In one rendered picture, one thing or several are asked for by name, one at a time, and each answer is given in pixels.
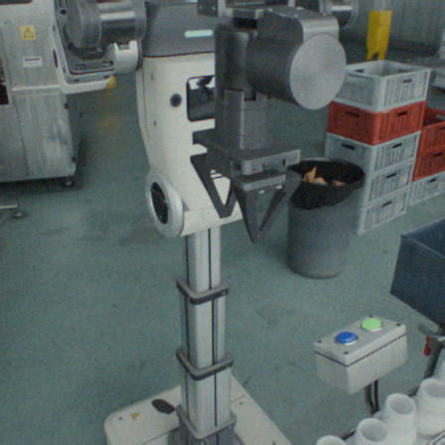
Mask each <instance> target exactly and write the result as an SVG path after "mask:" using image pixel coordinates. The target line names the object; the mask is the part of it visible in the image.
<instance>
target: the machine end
mask: <svg viewBox="0 0 445 445"><path fill-rule="evenodd" d="M63 7H67V1H66V0H0V58H1V59H2V62H1V64H2V67H3V72H4V79H5V84H6V85H5V87H3V88H2V89H1V90H0V183H1V182H12V181H23V180H35V179H46V178H56V177H60V176H65V177H66V181H65V182H62V183H61V185H62V187H63V188H70V187H72V186H74V181H70V178H69V176H70V175H73V174H74V171H75V168H76V160H77V151H78V146H79V142H80V132H81V120H80V119H81V112H79V107H78V101H77V92H75V93H63V92H62V91H61V89H60V85H59V82H58V78H57V72H56V68H55V66H54V62H53V59H52V56H53V55H52V53H51V49H50V45H49V43H48V36H49V33H50V29H51V26H52V24H53V20H54V16H55V14H56V12H57V9H58V8H63Z"/></svg>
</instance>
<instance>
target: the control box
mask: <svg viewBox="0 0 445 445"><path fill-rule="evenodd" d="M368 319H376V320H379V321H380V326H379V327H377V328H374V329H368V328H365V327H363V321H365V320H368ZM348 331H351V332H354V333H355V334H356V336H355V339H354V340H353V341H351V342H345V343H344V342H339V341H337V335H338V334H340V333H343V332H348ZM313 346H314V351H315V359H316V364H317V371H318V377H319V378H320V379H321V380H323V381H325V382H326V383H328V384H330V385H332V386H334V387H336V388H338V389H340V390H342V391H344V392H345V393H347V394H349V395H352V394H354V393H355V392H357V391H359V390H361V389H362V388H363V389H364V402H365V404H366V407H367V410H368V413H369V417H370V416H371V415H373V414H374V413H376V412H378V411H379V407H378V400H377V396H378V379H379V378H380V377H382V376H384V375H385V374H387V373H388V372H390V371H392V370H394V369H395V368H397V367H399V366H401V365H402V364H403V363H405V362H407V360H408V358H407V343H406V336H405V327H404V325H402V324H399V323H396V322H393V321H391V320H388V319H385V318H379V317H377V316H374V315H368V316H366V317H364V318H362V319H360V320H359V321H357V322H355V323H354V324H351V325H349V326H347V327H345V328H343V329H341V330H339V331H338V332H336V333H334V334H332V335H329V336H327V337H325V338H323V339H321V340H319V341H317V342H315V343H313ZM372 382H373V392H374V403H373V400H372V397H371V383H372ZM373 405H374V406H373Z"/></svg>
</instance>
